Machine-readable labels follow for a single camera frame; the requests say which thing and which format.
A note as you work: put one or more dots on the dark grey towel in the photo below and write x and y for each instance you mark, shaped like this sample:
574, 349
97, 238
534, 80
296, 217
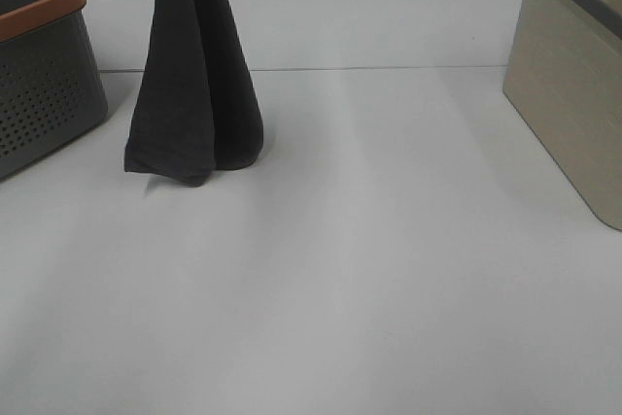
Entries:
197, 111

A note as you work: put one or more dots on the beige bin with grey rim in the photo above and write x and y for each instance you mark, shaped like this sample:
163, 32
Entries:
564, 79

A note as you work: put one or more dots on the grey basket with orange rim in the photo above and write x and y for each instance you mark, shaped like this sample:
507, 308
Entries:
51, 91

